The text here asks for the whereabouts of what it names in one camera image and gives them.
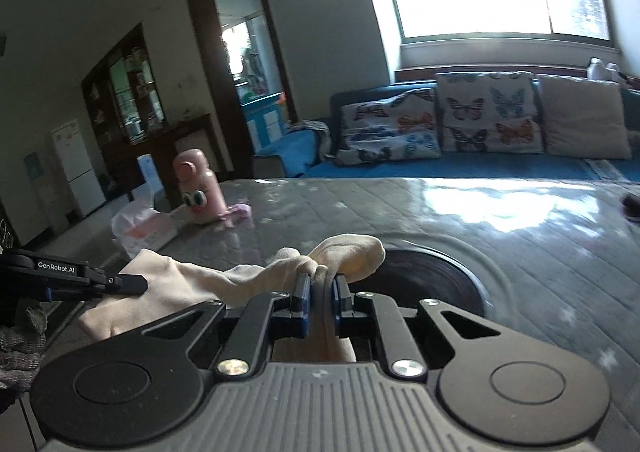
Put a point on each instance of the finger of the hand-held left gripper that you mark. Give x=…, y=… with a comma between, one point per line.
x=130, y=284

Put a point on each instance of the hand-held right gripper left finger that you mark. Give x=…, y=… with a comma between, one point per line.
x=302, y=297

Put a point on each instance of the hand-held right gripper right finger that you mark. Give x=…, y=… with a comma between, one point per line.
x=341, y=297

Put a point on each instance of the cream cloth garment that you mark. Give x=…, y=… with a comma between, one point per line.
x=200, y=282

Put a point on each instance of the person's left hand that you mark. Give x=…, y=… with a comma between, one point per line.
x=20, y=352

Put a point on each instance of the white tissue box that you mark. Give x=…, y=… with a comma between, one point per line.
x=145, y=232

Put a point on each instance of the dark round turntable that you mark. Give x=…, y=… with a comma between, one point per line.
x=425, y=277

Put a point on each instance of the water dispenser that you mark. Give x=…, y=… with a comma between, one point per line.
x=40, y=187

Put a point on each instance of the white carton box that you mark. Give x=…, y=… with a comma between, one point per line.
x=147, y=177

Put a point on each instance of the white refrigerator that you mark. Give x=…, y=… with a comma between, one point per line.
x=75, y=167

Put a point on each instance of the pink cartoon water bottle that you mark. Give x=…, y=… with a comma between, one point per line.
x=200, y=182

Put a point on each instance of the grey blanket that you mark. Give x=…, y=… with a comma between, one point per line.
x=312, y=132

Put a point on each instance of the blue sofa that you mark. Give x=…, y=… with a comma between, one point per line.
x=450, y=170

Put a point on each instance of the butterfly print cushion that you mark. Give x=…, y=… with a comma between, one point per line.
x=490, y=112
x=385, y=127

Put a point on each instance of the blue cabinet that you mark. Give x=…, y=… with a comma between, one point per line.
x=262, y=120

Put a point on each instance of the dark wooden display cabinet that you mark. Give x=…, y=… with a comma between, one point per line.
x=97, y=97

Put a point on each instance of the grey quilted star tablecloth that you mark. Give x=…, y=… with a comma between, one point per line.
x=550, y=257

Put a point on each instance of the plain beige cushion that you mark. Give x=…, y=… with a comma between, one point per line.
x=582, y=117

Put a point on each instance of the black remote control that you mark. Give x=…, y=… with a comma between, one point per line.
x=632, y=204

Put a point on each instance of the white plush toy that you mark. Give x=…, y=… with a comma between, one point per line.
x=597, y=68

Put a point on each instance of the dark wooden door frame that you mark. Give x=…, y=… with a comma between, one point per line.
x=200, y=57

